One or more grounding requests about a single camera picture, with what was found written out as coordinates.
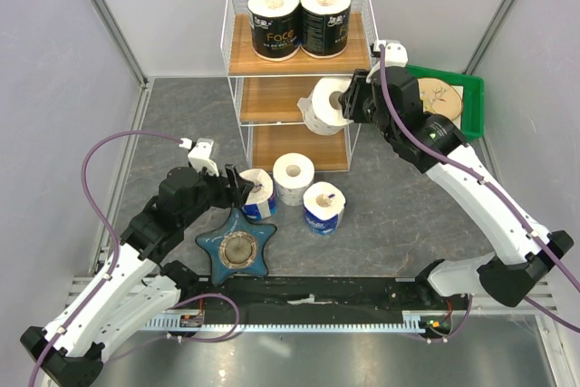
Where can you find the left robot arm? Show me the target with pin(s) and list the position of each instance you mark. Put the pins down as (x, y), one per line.
(73, 348)

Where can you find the white floral paper roll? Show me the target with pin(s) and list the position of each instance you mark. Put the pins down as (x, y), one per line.
(293, 174)
(322, 113)

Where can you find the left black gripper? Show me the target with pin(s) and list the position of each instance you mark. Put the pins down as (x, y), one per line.
(239, 188)

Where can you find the blue paper roll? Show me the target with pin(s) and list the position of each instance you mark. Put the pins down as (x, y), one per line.
(261, 202)
(324, 206)

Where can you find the black paper roll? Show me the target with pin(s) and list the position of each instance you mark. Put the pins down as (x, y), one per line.
(275, 28)
(325, 27)

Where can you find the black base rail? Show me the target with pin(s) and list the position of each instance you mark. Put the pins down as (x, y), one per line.
(318, 299)

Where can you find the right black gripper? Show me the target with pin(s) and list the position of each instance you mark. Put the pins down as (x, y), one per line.
(351, 99)

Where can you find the white wire three-tier shelf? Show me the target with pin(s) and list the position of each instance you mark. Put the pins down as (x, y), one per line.
(265, 93)

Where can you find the bird pattern ceramic plate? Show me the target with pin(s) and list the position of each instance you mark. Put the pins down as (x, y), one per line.
(433, 94)

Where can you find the green plastic tray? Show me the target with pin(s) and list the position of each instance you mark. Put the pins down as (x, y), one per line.
(473, 116)

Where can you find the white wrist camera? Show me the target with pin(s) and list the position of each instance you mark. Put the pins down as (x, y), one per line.
(395, 53)
(200, 154)

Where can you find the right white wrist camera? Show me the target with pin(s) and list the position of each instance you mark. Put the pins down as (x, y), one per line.
(395, 53)

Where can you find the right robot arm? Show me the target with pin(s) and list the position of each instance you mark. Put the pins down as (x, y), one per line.
(524, 251)

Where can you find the blue star-shaped dish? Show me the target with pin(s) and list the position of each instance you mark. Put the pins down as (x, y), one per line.
(237, 247)

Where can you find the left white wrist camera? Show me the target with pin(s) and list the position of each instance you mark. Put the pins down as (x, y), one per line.
(200, 154)

